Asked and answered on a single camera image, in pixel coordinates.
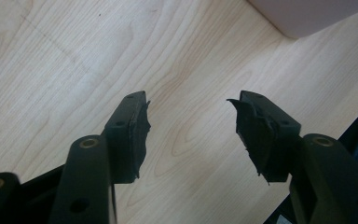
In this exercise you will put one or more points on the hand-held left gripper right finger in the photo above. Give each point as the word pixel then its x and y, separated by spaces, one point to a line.
pixel 267 137

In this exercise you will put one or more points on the white box corner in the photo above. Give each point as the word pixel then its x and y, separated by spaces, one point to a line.
pixel 304 15

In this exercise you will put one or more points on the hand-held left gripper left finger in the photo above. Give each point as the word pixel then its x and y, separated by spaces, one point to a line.
pixel 127 140

